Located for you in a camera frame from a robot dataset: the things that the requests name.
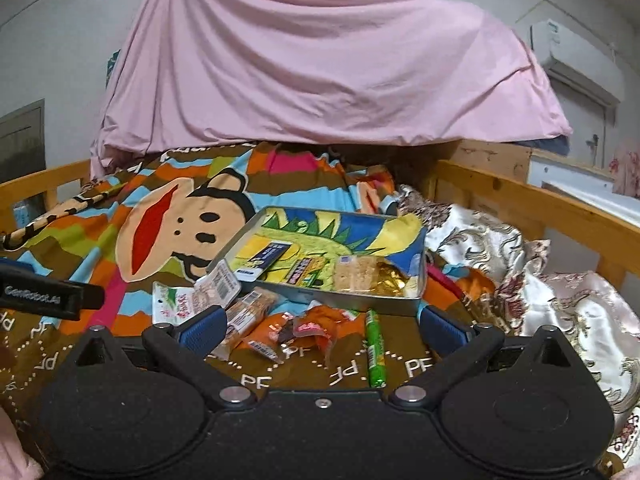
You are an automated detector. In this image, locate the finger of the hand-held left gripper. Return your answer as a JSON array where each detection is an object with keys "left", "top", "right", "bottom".
[
  {"left": 0, "top": 258, "right": 37, "bottom": 275},
  {"left": 0, "top": 270, "right": 106, "bottom": 309}
]

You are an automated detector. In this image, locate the yellow purple candy packet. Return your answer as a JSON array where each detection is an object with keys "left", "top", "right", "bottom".
[{"left": 285, "top": 256, "right": 326, "bottom": 288}]

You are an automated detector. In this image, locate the orange barcode snack packet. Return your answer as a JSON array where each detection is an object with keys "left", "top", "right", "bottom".
[{"left": 240, "top": 312, "right": 301, "bottom": 361}]

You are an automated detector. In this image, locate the leopard print strap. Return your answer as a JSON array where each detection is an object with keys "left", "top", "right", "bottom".
[{"left": 2, "top": 182, "right": 126, "bottom": 251}]

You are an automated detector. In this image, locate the white green snack packet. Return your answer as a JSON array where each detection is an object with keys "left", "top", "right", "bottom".
[{"left": 151, "top": 281, "right": 201, "bottom": 325}]

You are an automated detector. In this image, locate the white barcode snack packet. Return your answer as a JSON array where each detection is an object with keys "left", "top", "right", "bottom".
[{"left": 192, "top": 260, "right": 241, "bottom": 311}]

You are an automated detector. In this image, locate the floral curtain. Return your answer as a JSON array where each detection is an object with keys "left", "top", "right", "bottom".
[{"left": 612, "top": 140, "right": 640, "bottom": 196}]

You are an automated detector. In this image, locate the floral satin quilt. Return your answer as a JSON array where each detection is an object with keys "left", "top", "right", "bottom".
[{"left": 395, "top": 185, "right": 640, "bottom": 461}]

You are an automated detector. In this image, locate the white air conditioner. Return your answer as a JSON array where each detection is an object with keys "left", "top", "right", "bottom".
[{"left": 530, "top": 20, "right": 626, "bottom": 106}]

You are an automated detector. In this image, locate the blue white snack packet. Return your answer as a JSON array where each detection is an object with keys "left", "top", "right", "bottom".
[{"left": 235, "top": 240, "right": 293, "bottom": 281}]

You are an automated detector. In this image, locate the gold snack packet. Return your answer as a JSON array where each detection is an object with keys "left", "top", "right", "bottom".
[{"left": 372, "top": 260, "right": 416, "bottom": 297}]

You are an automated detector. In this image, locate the monkey printed blanket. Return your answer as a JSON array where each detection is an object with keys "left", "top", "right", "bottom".
[{"left": 0, "top": 140, "right": 501, "bottom": 411}]

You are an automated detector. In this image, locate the pink fuzzy clothing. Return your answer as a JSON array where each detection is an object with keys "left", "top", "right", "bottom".
[{"left": 0, "top": 405, "right": 43, "bottom": 480}]

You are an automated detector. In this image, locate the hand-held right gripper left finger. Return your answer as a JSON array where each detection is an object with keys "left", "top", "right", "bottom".
[{"left": 65, "top": 305, "right": 257, "bottom": 408}]

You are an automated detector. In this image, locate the cartoon printed metal tin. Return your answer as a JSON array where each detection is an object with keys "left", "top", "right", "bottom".
[{"left": 205, "top": 206, "right": 429, "bottom": 318}]

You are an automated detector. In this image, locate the orange red-label snack packet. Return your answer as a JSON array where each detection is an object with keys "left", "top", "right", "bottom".
[{"left": 292, "top": 302, "right": 368, "bottom": 366}]

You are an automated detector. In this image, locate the green snack stick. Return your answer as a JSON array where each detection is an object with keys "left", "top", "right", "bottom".
[{"left": 364, "top": 309, "right": 388, "bottom": 388}]

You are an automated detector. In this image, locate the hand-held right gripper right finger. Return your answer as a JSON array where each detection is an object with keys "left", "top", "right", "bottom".
[{"left": 389, "top": 305, "right": 591, "bottom": 407}]

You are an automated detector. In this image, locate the pink bed sheet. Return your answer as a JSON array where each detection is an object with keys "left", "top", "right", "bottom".
[{"left": 90, "top": 0, "right": 573, "bottom": 181}]

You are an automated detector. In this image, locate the wooden bed rail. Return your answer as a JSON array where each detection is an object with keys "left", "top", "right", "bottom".
[
  {"left": 0, "top": 157, "right": 93, "bottom": 236},
  {"left": 432, "top": 159, "right": 640, "bottom": 291}
]

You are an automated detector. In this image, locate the clear oat bar packet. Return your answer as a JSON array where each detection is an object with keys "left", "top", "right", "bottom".
[{"left": 207, "top": 287, "right": 278, "bottom": 361}]

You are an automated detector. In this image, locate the clear rice cracker packet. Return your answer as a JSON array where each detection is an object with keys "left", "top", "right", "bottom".
[{"left": 332, "top": 255, "right": 391, "bottom": 292}]

